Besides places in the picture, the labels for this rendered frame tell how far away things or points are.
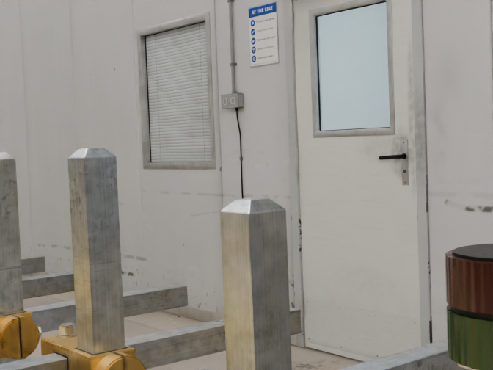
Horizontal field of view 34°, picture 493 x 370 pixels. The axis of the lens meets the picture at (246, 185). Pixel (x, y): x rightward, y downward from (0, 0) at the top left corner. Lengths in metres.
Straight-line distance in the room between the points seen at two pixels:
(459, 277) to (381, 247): 3.76
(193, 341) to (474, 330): 0.58
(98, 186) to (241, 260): 0.24
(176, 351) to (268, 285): 0.33
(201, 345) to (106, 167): 0.25
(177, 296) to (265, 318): 0.61
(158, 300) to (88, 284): 0.40
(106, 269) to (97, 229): 0.04
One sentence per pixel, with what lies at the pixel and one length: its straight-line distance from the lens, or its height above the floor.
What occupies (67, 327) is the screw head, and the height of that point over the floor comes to 0.98.
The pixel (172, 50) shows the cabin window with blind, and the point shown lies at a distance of 5.61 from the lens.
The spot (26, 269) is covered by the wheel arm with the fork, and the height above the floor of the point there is 0.94.
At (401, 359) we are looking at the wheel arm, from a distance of 0.78.
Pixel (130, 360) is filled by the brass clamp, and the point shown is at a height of 0.97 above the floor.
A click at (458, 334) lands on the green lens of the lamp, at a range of 0.38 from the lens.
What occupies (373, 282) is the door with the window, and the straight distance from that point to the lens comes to 4.20.
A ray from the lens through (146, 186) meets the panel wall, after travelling 5.86.
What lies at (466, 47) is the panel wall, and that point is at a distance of 3.76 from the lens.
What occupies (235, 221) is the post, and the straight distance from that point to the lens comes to 0.58.
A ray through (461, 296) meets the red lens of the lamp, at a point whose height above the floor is 1.10.
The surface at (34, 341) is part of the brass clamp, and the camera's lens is 1.02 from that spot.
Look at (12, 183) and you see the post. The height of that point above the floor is 1.13.
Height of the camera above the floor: 1.17
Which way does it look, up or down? 3 degrees down
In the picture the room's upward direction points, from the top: 2 degrees counter-clockwise
